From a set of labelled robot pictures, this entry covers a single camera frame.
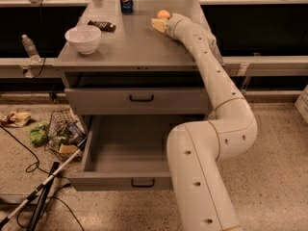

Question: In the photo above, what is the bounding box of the orange fruit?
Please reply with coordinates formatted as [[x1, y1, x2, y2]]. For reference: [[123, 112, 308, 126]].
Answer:
[[157, 10, 170, 19]]

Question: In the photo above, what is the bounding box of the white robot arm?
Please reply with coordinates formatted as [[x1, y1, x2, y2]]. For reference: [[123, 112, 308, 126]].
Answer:
[[151, 13, 257, 231]]

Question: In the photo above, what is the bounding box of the grey metal drawer cabinet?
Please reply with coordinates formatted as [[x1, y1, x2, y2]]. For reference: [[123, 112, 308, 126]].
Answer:
[[55, 0, 209, 128]]

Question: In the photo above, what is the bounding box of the open lower grey drawer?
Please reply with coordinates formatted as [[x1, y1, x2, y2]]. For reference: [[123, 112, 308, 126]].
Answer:
[[66, 114, 206, 192]]

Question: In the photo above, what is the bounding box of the white ceramic bowl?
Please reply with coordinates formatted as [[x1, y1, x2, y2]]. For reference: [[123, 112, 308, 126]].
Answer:
[[64, 25, 101, 55]]

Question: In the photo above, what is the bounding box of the clear plastic water bottle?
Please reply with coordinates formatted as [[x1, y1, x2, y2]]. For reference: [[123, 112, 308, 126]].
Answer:
[[22, 35, 41, 64]]

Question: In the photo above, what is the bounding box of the green snack bag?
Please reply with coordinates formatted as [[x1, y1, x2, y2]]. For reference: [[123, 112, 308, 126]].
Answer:
[[27, 120, 49, 147]]

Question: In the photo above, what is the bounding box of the crumpled tan bag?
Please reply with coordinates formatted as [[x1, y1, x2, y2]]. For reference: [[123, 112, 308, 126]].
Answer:
[[0, 112, 31, 127]]

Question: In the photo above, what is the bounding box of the white black grabber stick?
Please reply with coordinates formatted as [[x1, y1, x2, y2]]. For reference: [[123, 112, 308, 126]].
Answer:
[[0, 139, 87, 230]]

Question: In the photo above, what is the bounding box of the black stick on floor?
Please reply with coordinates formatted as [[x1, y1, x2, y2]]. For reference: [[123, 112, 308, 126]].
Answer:
[[26, 161, 61, 231]]

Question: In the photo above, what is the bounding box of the black hanging cable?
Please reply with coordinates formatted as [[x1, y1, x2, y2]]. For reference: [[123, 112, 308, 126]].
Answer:
[[34, 0, 53, 79]]

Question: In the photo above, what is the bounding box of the wire mesh basket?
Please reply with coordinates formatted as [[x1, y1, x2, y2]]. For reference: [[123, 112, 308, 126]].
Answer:
[[45, 109, 87, 161]]

